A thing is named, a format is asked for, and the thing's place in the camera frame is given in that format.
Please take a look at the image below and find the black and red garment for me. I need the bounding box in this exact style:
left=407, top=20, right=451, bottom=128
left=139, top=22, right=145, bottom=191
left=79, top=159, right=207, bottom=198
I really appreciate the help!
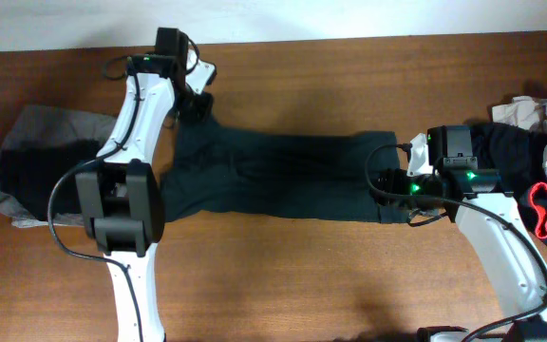
left=470, top=123, right=547, bottom=246

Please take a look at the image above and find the left black cable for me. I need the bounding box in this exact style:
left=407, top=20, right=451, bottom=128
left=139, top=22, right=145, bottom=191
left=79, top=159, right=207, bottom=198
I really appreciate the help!
left=47, top=37, right=201, bottom=342

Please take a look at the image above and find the black cable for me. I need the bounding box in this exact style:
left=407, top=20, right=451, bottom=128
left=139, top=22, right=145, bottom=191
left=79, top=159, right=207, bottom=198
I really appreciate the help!
left=364, top=142, right=547, bottom=342
left=47, top=37, right=201, bottom=342

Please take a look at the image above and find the white crumpled garment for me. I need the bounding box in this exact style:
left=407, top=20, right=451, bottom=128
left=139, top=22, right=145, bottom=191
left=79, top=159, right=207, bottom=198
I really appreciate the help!
left=492, top=96, right=547, bottom=133

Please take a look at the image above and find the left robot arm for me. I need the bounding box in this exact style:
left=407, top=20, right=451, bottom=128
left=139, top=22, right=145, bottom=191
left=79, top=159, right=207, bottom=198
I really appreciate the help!
left=74, top=28, right=217, bottom=341

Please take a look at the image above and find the black folded shirt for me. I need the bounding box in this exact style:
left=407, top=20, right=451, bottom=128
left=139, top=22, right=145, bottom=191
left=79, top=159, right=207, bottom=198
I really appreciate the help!
left=0, top=140, right=101, bottom=220

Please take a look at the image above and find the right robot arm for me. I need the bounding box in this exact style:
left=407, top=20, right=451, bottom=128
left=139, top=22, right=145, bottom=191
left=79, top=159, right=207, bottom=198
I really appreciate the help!
left=365, top=125, right=547, bottom=342

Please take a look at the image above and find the right black cable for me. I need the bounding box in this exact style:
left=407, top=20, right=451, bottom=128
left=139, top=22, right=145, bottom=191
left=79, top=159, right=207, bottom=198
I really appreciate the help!
left=364, top=142, right=547, bottom=342

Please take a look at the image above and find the black Nike t-shirt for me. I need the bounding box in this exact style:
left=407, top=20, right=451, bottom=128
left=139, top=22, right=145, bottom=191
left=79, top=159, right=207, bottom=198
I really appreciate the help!
left=160, top=118, right=406, bottom=224

